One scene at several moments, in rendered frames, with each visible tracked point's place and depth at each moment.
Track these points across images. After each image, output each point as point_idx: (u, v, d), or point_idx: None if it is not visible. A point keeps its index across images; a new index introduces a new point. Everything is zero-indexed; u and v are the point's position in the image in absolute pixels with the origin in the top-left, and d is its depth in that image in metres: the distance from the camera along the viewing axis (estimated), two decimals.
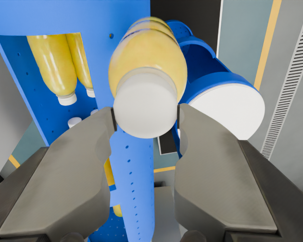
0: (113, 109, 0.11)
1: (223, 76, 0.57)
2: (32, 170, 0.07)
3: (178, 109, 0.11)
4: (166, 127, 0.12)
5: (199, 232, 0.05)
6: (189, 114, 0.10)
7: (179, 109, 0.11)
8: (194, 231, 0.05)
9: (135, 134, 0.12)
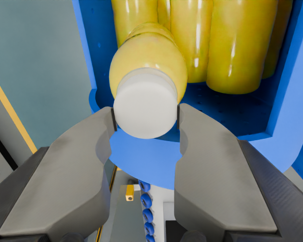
0: (113, 109, 0.11)
1: None
2: (32, 170, 0.07)
3: (178, 109, 0.11)
4: (166, 127, 0.12)
5: (199, 232, 0.05)
6: (189, 114, 0.10)
7: (179, 109, 0.11)
8: (194, 231, 0.05)
9: (135, 134, 0.12)
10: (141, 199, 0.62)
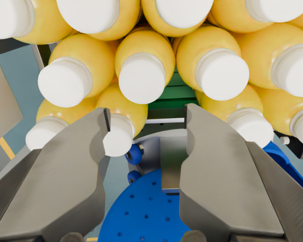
0: (106, 110, 0.11)
1: None
2: (25, 172, 0.07)
3: (185, 109, 0.11)
4: None
5: (199, 232, 0.05)
6: (197, 114, 0.10)
7: (187, 109, 0.11)
8: (194, 231, 0.05)
9: None
10: None
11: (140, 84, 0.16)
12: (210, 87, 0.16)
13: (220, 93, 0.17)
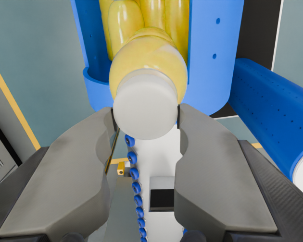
0: (113, 109, 0.11)
1: None
2: (32, 170, 0.07)
3: (178, 109, 0.11)
4: None
5: (199, 232, 0.05)
6: (189, 114, 0.10)
7: (179, 109, 0.11)
8: (194, 231, 0.05)
9: None
10: (130, 172, 0.72)
11: (143, 114, 0.11)
12: None
13: None
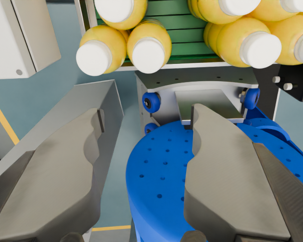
0: (99, 110, 0.11)
1: None
2: (18, 175, 0.07)
3: (192, 109, 0.11)
4: None
5: (199, 232, 0.05)
6: (203, 114, 0.10)
7: (193, 109, 0.11)
8: (194, 231, 0.05)
9: None
10: None
11: None
12: (233, 1, 0.20)
13: (240, 7, 0.21)
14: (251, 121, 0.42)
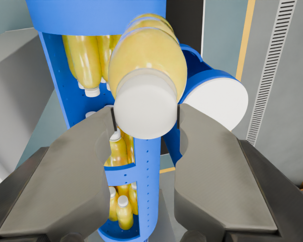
0: (113, 109, 0.11)
1: (214, 72, 0.69)
2: (32, 170, 0.07)
3: (178, 109, 0.11)
4: (113, 192, 0.78)
5: (199, 232, 0.05)
6: (189, 114, 0.10)
7: (179, 109, 0.11)
8: (194, 231, 0.05)
9: None
10: None
11: (122, 199, 0.75)
12: None
13: None
14: None
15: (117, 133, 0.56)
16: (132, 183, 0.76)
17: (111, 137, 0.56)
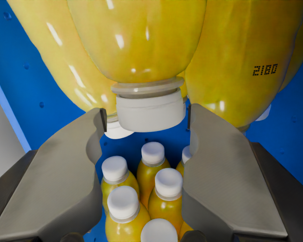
0: (102, 110, 0.11)
1: None
2: (21, 174, 0.07)
3: (189, 109, 0.11)
4: None
5: (199, 232, 0.05)
6: (200, 114, 0.10)
7: (190, 109, 0.11)
8: (194, 231, 0.05)
9: None
10: None
11: None
12: None
13: None
14: None
15: None
16: None
17: None
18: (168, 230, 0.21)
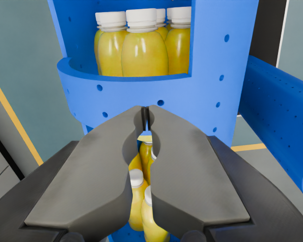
0: (143, 109, 0.11)
1: None
2: (62, 163, 0.07)
3: (147, 111, 0.11)
4: (139, 177, 0.44)
5: (199, 232, 0.05)
6: (159, 114, 0.10)
7: (148, 111, 0.11)
8: (194, 231, 0.05)
9: (130, 179, 0.44)
10: None
11: None
12: None
13: None
14: None
15: (149, 8, 0.23)
16: None
17: (135, 18, 0.23)
18: (148, 9, 0.25)
